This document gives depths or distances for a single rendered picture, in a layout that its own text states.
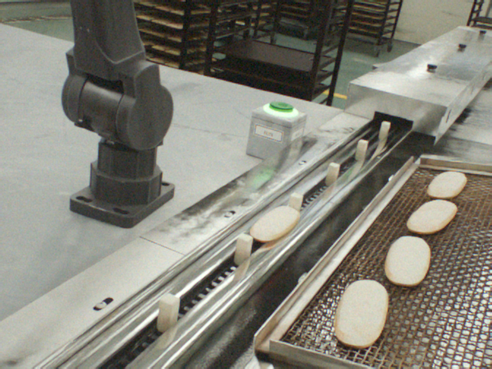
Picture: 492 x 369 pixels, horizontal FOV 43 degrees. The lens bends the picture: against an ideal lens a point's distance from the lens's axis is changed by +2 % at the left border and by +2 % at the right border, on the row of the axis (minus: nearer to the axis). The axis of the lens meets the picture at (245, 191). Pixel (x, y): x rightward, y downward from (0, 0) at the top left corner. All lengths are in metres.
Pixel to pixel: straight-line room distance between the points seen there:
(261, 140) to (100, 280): 0.48
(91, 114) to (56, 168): 0.19
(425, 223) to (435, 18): 7.16
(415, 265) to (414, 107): 0.61
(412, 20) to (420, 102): 6.72
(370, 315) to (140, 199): 0.36
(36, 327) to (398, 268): 0.30
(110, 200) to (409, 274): 0.37
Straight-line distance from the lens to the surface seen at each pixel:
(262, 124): 0.97
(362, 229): 0.65
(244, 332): 0.58
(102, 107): 0.69
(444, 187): 0.78
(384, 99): 1.15
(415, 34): 7.85
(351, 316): 0.48
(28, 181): 0.84
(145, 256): 0.59
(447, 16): 7.77
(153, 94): 0.69
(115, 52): 0.67
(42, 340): 0.49
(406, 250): 0.59
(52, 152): 0.93
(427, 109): 1.14
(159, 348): 0.51
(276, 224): 0.69
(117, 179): 0.74
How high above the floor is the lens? 1.17
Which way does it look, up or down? 24 degrees down
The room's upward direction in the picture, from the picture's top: 9 degrees clockwise
